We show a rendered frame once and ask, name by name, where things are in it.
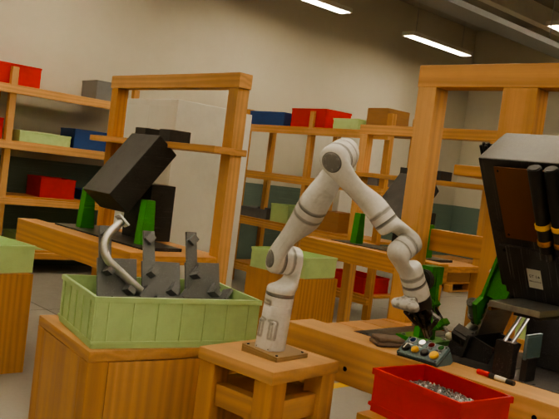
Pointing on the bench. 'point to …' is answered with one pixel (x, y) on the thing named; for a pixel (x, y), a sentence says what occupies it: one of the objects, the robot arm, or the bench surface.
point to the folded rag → (387, 340)
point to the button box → (427, 353)
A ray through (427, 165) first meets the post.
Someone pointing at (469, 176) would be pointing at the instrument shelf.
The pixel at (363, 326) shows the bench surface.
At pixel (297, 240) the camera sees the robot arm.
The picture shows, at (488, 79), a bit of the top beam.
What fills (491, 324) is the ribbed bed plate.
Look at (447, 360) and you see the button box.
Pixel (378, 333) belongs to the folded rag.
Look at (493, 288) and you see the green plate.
